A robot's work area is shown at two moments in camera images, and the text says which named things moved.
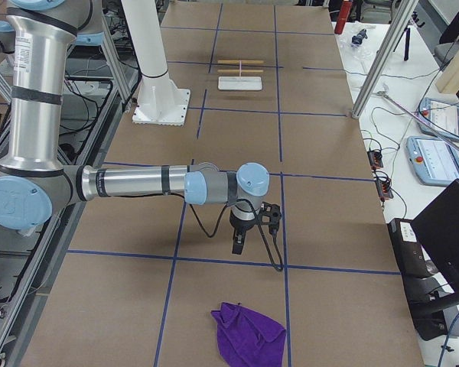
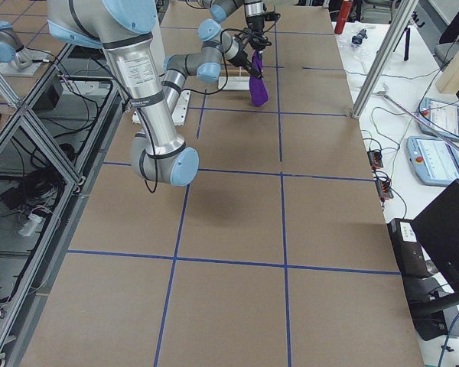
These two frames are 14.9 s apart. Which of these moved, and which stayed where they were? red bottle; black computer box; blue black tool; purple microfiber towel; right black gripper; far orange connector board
Moved: right black gripper; purple microfiber towel
Stayed: far orange connector board; blue black tool; red bottle; black computer box
